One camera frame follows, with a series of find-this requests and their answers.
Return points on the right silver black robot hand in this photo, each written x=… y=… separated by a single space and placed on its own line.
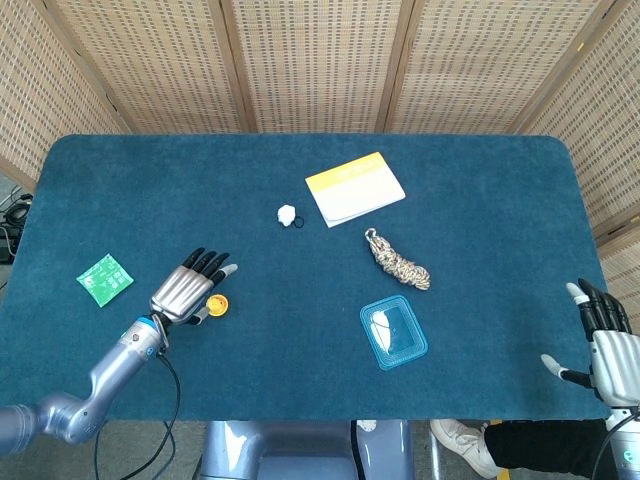
x=615 y=365

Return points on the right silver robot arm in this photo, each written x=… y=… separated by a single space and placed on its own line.
x=630 y=450

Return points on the black trouser leg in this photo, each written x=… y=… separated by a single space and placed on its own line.
x=550 y=447

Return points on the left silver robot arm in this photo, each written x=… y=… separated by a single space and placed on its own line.
x=110 y=370

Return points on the dark blue table cloth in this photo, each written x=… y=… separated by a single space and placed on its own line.
x=320 y=175

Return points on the white crumpled ball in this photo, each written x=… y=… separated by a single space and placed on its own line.
x=286 y=215

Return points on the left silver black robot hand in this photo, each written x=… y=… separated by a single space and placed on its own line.
x=180 y=295

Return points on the woven bamboo screen panel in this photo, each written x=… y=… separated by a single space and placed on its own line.
x=485 y=65
x=315 y=65
x=160 y=65
x=622 y=270
x=40 y=90
x=605 y=125

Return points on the clear blue plastic container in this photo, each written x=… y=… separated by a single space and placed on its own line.
x=400 y=345

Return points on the yellow and white notebook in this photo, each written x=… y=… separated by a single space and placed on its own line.
x=357 y=192

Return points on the green snack packet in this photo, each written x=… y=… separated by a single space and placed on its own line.
x=105 y=280

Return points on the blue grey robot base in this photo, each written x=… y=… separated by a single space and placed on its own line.
x=300 y=450

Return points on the white sneaker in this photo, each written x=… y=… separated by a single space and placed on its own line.
x=462 y=445

